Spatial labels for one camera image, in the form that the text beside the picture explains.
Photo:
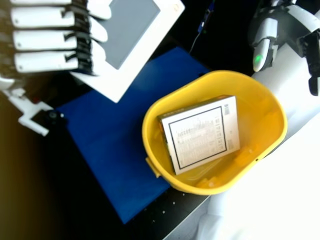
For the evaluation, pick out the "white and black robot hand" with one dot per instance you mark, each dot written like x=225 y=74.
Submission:
x=282 y=22
x=42 y=40

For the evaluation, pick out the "white grey box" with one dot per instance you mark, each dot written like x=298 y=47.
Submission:
x=135 y=30

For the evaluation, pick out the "white printed box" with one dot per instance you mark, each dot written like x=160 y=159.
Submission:
x=200 y=135

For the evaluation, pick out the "yellow plastic bucket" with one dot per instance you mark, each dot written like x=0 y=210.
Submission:
x=262 y=112

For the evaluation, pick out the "blue foam mat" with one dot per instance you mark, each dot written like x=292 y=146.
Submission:
x=105 y=150

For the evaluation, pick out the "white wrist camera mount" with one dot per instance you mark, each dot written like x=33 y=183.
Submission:
x=30 y=110

